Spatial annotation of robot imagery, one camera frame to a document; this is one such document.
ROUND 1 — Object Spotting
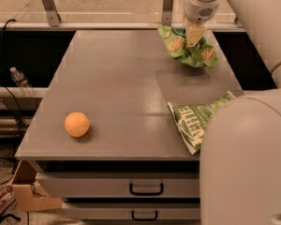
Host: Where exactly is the lower grey drawer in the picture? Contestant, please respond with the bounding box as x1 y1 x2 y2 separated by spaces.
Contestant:
62 202 200 221

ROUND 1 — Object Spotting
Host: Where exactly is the upper grey drawer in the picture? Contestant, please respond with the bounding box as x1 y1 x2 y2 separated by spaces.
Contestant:
36 172 200 199

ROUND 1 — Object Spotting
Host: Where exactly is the middle metal railing bracket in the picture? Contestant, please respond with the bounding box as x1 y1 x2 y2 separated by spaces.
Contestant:
161 0 174 26

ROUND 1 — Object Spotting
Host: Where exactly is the left metal railing bracket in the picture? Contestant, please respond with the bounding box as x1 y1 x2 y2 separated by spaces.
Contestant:
41 0 61 27

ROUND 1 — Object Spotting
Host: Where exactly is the orange fruit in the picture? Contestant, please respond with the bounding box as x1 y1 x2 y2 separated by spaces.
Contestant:
65 112 90 138

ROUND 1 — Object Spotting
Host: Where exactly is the green rice chip bag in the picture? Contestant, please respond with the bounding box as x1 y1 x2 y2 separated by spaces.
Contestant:
157 25 218 68

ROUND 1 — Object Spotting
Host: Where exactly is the white orange sneaker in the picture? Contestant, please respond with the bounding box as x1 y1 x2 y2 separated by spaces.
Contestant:
0 185 17 225

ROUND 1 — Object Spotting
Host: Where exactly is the clear plastic water bottle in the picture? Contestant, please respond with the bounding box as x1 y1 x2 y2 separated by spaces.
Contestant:
9 67 35 98

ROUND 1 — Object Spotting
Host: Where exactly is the grey drawer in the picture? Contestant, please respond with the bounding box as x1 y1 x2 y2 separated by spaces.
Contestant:
36 172 200 199
62 202 200 221

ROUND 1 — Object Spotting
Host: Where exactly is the cardboard box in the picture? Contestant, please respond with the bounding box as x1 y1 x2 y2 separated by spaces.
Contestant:
11 161 63 212

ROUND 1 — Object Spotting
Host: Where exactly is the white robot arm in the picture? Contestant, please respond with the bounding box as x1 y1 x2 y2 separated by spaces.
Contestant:
184 0 281 225

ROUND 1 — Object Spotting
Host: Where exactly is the black cable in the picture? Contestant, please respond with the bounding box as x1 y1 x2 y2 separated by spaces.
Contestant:
0 18 26 136

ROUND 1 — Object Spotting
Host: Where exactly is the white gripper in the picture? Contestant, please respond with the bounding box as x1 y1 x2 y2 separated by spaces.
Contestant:
183 0 220 47

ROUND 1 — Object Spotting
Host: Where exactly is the green jalapeno Kettle chip bag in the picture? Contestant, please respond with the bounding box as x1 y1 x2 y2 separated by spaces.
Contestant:
168 91 236 155

